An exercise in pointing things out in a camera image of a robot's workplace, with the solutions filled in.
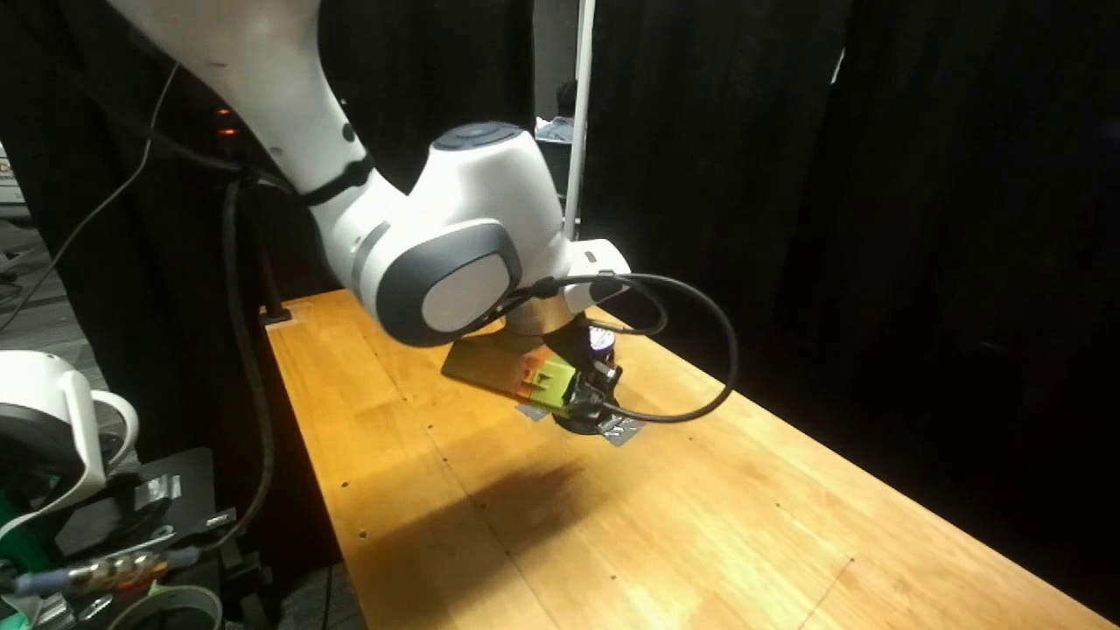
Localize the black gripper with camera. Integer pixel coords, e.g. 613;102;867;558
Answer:
440;314;617;409

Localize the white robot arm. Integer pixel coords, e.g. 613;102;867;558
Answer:
110;0;629;346

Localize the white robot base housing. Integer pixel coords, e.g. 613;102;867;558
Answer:
0;349;139;538

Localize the white vertical pole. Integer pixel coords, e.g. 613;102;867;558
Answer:
565;0;600;236

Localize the black equipment case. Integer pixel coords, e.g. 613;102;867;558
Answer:
0;445;275;630

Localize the black curtain backdrop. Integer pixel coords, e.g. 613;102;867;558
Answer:
0;0;1120;605

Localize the grey duct tape strip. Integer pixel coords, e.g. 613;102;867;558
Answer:
519;403;642;449

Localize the black looped cable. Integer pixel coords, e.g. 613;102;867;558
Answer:
487;271;743;427

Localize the grey cable on curtain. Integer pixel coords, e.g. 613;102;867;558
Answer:
0;60;186;326

